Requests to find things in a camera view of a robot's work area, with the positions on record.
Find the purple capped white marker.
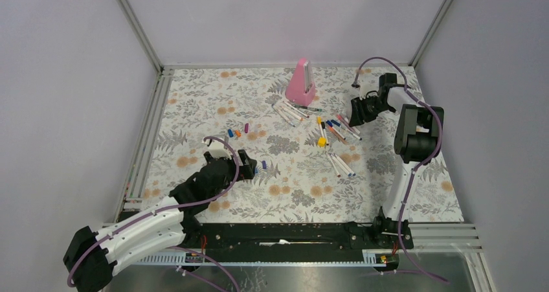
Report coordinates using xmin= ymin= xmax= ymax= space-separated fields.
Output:
xmin=334 ymin=155 xmax=356 ymax=176

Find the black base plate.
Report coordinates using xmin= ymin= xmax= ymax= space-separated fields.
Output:
xmin=179 ymin=221 xmax=414 ymax=263

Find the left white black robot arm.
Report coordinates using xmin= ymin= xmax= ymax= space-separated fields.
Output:
xmin=62 ymin=136 xmax=258 ymax=291

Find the yellow cube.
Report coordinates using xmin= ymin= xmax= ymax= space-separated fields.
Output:
xmin=317 ymin=137 xmax=327 ymax=148

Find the dark blue capped marker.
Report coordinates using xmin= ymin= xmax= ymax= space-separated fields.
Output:
xmin=330 ymin=120 xmax=362 ymax=140

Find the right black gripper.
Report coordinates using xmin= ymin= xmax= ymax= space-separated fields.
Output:
xmin=348 ymin=95 xmax=392 ymax=128

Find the blue capped white marker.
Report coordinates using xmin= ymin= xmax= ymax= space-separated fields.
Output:
xmin=271 ymin=104 xmax=295 ymax=127

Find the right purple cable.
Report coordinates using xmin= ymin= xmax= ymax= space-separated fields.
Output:
xmin=352 ymin=57 xmax=451 ymax=284

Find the magenta capped white marker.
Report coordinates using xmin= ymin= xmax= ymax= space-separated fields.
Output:
xmin=284 ymin=101 xmax=309 ymax=118

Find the red brown capped marker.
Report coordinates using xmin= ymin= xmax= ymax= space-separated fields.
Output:
xmin=326 ymin=153 xmax=341 ymax=178

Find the dark green marker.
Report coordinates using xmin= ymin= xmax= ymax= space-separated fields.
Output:
xmin=294 ymin=104 xmax=323 ymax=112

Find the orange brown marker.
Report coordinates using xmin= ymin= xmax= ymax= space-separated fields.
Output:
xmin=326 ymin=120 xmax=348 ymax=145

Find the pink translucent marker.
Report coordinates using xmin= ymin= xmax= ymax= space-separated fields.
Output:
xmin=337 ymin=115 xmax=360 ymax=135

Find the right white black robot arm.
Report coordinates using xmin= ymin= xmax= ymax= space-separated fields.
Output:
xmin=350 ymin=73 xmax=444 ymax=248

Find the pink metronome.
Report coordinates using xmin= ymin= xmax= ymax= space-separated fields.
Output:
xmin=285 ymin=58 xmax=316 ymax=107

